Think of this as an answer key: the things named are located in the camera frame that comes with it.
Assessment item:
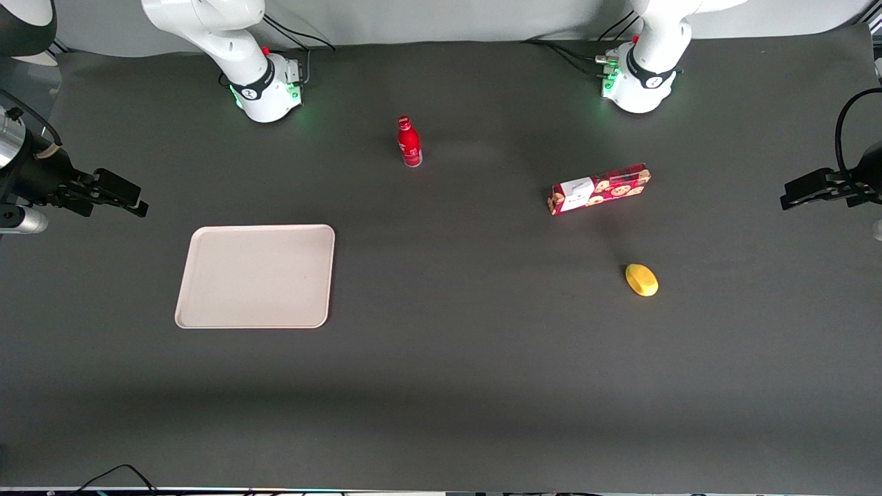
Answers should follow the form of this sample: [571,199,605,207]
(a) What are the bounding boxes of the beige plastic tray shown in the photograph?
[174,224,336,329]

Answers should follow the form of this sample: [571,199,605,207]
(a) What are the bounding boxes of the yellow lemon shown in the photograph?
[625,263,659,298]

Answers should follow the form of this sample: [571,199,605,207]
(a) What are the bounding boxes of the dark grey table mat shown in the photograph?
[0,24,882,494]

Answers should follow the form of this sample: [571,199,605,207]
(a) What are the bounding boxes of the right wrist grey camera box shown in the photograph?
[0,205,50,236]

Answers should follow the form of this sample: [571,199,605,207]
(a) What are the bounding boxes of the red coke bottle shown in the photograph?
[397,116,423,168]

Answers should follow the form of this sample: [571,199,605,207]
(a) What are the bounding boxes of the black arm base cables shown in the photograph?
[260,12,337,87]
[522,10,639,78]

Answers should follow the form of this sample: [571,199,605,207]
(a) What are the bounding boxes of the red cookie box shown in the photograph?
[548,163,652,216]

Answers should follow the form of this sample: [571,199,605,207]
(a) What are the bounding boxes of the black left arm base cables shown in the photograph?
[522,10,639,78]

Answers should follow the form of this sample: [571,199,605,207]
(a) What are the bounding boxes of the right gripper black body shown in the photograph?
[0,143,99,209]

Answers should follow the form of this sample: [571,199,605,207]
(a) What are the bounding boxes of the black right arm base cables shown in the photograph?
[260,12,337,87]

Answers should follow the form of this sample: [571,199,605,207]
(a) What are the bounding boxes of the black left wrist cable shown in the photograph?
[834,87,882,185]

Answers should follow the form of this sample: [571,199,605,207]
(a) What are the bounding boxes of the black table edge cable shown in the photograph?
[68,464,161,496]

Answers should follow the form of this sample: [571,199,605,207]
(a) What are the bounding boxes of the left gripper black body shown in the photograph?
[843,141,882,208]

